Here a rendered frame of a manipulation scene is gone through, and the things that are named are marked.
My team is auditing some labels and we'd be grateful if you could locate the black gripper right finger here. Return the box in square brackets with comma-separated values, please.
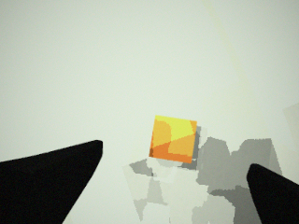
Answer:
[247, 164, 299, 224]

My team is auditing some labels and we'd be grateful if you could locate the orange block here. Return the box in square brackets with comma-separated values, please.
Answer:
[149, 115, 197, 163]

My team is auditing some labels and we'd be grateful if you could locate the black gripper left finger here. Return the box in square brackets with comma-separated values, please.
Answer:
[0, 141, 104, 224]

